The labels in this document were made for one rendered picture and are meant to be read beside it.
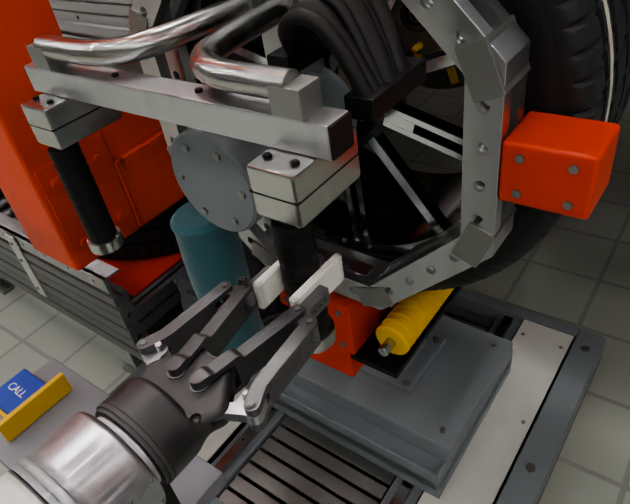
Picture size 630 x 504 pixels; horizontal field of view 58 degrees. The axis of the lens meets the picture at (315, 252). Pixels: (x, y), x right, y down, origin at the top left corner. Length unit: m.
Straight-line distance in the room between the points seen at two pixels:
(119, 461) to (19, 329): 1.65
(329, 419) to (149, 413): 0.84
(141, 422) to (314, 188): 0.21
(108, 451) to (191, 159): 0.35
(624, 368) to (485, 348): 0.44
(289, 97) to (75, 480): 0.29
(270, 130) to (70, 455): 0.27
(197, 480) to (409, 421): 0.45
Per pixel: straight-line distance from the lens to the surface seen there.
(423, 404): 1.17
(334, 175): 0.47
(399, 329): 0.86
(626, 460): 1.43
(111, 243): 0.77
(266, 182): 0.45
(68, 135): 0.70
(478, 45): 0.56
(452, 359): 1.24
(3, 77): 1.05
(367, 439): 1.19
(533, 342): 1.49
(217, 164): 0.62
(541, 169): 0.59
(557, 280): 1.78
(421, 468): 1.16
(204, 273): 0.83
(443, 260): 0.71
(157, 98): 0.56
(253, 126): 0.48
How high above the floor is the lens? 1.16
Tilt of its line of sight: 38 degrees down
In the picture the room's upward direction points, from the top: 10 degrees counter-clockwise
